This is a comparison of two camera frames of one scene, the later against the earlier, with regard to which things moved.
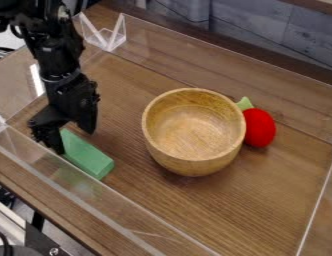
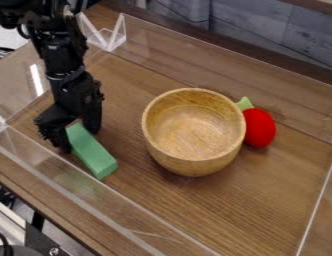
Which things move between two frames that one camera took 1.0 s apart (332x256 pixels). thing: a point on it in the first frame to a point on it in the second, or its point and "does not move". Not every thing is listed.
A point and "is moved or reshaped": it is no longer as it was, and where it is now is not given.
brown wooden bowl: [194, 128] does not move
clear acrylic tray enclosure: [222, 140] does not move
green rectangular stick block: [83, 157] is moved or reshaped
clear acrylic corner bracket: [106, 39] does not move
